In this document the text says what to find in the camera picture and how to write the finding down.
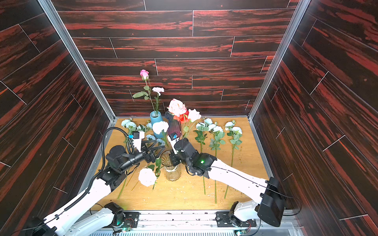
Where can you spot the pink carnation flower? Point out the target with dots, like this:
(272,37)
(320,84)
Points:
(159,91)

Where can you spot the blue pink glass vase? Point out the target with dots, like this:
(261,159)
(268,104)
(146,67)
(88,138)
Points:
(174,125)

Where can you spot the white rose single stem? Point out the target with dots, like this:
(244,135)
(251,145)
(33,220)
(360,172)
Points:
(149,175)

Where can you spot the small blue flower sprig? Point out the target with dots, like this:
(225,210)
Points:
(131,126)

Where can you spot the pink rose leafy stem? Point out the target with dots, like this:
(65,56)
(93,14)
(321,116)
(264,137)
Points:
(177,107)

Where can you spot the blue pink flower spray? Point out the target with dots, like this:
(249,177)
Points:
(218,134)

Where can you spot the clear ribbed glass vase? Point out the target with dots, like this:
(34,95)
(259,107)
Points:
(172,173)

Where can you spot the red rose flower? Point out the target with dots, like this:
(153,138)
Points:
(183,118)

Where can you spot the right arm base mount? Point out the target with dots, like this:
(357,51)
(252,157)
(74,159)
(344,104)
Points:
(228,219)

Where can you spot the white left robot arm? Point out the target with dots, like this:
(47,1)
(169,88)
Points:
(66,220)

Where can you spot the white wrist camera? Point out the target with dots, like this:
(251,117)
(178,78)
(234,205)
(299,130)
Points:
(173,138)
(136,138)

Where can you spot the white carnation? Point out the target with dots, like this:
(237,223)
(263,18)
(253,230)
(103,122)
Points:
(162,128)

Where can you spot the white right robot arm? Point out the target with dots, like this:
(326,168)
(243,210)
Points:
(267,203)

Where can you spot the teal ceramic vase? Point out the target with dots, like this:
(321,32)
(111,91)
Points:
(155,118)

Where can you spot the light pink rose stem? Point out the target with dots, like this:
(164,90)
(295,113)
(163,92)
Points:
(190,120)

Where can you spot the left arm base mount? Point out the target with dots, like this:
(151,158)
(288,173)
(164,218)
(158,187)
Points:
(121,218)

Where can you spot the pink rose bud stem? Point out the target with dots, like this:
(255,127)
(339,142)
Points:
(146,92)

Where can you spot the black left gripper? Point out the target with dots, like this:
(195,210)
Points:
(149,158)

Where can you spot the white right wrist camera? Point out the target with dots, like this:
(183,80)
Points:
(173,138)

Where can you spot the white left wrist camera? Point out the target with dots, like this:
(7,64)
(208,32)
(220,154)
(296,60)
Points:
(136,138)

